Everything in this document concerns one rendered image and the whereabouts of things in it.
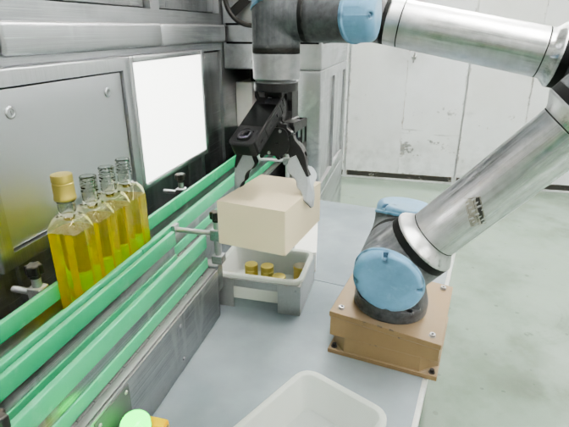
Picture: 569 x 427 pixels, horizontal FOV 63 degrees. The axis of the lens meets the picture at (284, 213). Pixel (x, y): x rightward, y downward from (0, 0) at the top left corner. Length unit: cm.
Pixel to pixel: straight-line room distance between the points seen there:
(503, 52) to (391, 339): 54
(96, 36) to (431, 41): 70
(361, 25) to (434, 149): 393
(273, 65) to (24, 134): 48
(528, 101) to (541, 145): 392
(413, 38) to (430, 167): 386
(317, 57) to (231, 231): 109
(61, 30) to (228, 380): 75
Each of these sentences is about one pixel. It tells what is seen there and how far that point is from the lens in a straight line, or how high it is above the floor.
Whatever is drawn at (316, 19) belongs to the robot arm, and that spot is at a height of 139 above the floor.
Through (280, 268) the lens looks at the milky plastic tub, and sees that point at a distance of 125.
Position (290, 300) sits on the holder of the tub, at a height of 79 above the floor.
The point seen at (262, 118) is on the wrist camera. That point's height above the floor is 125.
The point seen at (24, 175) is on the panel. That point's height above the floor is 113.
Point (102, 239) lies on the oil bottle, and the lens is 89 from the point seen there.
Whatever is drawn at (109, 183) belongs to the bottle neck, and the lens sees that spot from 93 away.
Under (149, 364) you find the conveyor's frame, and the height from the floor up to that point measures 86.
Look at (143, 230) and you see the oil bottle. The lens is 101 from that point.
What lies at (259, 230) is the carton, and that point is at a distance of 73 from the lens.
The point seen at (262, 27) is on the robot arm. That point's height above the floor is 138.
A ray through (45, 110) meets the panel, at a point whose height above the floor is 124.
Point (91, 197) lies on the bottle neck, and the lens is 88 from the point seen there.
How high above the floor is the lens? 138
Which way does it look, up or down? 22 degrees down
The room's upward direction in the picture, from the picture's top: straight up
